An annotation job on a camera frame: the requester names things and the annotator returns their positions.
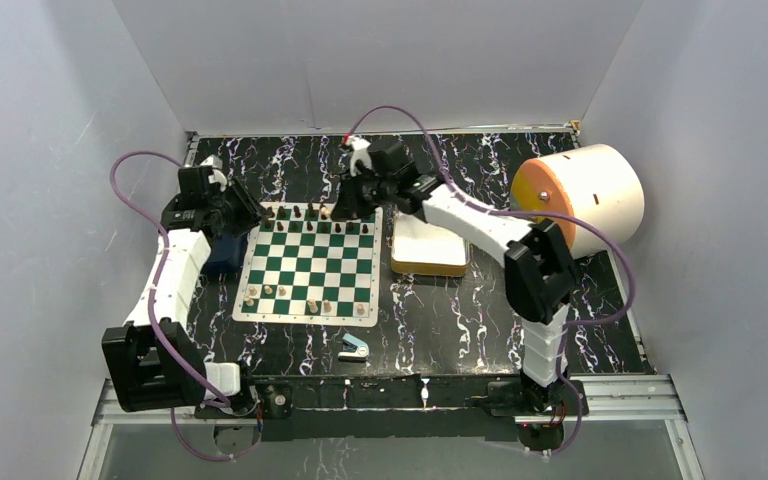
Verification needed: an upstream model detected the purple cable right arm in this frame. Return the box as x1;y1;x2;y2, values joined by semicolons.
344;105;637;456

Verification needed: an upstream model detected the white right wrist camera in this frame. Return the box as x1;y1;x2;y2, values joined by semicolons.
343;135;373;177

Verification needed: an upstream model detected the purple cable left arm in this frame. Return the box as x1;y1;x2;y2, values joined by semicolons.
109;151;263;463

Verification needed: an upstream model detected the gold rimmed metal tin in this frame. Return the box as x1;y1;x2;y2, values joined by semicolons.
391;212;470;277

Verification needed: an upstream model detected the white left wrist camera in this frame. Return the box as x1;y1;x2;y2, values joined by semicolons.
199;155;229;192

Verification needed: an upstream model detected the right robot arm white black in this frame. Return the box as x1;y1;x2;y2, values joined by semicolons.
330;135;580;414

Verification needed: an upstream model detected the dark blue tray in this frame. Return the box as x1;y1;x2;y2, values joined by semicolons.
201;234;248;275

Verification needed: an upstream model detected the light blue white stapler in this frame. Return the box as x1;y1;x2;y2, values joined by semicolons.
338;333;370;363

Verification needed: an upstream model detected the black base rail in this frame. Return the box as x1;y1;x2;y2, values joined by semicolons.
196;373;590;448

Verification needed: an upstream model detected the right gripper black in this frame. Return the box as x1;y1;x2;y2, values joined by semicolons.
329;167;395;223

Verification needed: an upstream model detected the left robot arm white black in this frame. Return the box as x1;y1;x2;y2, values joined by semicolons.
101;157;266;416

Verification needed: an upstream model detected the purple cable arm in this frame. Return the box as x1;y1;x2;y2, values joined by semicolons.
344;105;637;456
109;151;263;463

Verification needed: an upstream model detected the green white chess board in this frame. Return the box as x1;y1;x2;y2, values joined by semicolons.
232;202;383;328

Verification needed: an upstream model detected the white cylinder orange yellow face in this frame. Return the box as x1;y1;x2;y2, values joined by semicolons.
510;144;645;243

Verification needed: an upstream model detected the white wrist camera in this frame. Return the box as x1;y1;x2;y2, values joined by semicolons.
199;155;229;192
343;135;373;177

